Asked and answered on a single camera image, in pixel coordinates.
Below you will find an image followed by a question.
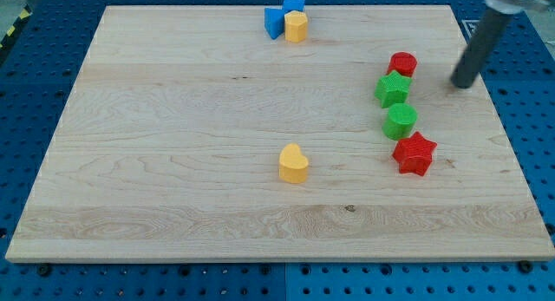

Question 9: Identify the red circle block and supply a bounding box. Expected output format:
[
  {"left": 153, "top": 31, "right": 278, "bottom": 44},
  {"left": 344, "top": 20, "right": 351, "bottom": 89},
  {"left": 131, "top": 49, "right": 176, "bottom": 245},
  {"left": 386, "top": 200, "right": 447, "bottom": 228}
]
[{"left": 386, "top": 52, "right": 418, "bottom": 77}]

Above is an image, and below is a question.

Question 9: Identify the blue cube block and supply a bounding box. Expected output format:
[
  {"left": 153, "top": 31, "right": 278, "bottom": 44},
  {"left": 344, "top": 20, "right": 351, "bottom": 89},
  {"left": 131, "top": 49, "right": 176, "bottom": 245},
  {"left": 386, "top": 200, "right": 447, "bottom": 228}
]
[{"left": 282, "top": 0, "right": 305, "bottom": 13}]

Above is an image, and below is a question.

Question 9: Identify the red star block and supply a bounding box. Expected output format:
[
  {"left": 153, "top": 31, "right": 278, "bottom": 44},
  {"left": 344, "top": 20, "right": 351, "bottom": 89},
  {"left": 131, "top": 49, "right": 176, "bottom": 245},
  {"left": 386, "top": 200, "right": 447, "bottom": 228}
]
[{"left": 392, "top": 132, "right": 438, "bottom": 176}]

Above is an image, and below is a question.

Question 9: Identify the yellow hexagon block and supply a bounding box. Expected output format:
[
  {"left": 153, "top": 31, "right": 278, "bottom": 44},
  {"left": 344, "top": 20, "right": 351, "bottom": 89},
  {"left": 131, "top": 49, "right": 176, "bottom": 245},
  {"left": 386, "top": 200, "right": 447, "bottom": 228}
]
[{"left": 284, "top": 10, "right": 309, "bottom": 43}]

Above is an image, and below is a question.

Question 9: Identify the black yellow hazard tape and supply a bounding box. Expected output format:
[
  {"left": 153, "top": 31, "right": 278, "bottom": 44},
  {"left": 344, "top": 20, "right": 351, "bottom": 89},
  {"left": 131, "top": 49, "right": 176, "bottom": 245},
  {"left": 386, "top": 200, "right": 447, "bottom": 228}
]
[{"left": 1, "top": 4, "right": 33, "bottom": 50}]

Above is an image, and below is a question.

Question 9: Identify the light wooden board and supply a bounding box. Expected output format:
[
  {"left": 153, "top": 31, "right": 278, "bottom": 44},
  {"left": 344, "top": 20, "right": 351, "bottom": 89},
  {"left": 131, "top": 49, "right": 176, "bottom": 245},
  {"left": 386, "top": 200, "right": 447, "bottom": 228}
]
[{"left": 6, "top": 5, "right": 554, "bottom": 264}]

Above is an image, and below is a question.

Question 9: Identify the green circle block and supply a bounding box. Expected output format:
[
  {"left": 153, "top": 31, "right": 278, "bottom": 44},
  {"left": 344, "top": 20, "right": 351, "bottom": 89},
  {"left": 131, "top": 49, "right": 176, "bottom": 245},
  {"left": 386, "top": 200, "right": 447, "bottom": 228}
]
[{"left": 382, "top": 103, "right": 418, "bottom": 141}]

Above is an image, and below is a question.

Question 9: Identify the green star block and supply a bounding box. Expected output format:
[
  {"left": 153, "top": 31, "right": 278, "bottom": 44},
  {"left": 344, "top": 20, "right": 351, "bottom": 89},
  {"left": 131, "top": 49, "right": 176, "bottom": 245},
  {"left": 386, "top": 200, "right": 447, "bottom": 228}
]
[{"left": 375, "top": 70, "right": 412, "bottom": 108}]

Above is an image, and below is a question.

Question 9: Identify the blue triangle block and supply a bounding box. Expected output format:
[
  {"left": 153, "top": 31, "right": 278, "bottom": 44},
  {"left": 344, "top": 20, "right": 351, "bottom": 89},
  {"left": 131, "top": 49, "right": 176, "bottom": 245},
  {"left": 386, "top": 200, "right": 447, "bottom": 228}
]
[{"left": 264, "top": 8, "right": 286, "bottom": 40}]

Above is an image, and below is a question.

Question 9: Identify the yellow heart block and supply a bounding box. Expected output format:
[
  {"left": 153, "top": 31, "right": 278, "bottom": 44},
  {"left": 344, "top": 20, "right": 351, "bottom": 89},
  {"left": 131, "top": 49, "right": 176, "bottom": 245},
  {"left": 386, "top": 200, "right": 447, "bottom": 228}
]
[{"left": 278, "top": 143, "right": 309, "bottom": 184}]

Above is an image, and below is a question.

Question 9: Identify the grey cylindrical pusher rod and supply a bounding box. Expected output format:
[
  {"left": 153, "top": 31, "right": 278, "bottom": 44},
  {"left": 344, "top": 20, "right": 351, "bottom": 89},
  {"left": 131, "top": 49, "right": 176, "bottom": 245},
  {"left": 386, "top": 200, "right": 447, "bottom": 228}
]
[{"left": 450, "top": 8, "right": 513, "bottom": 88}]

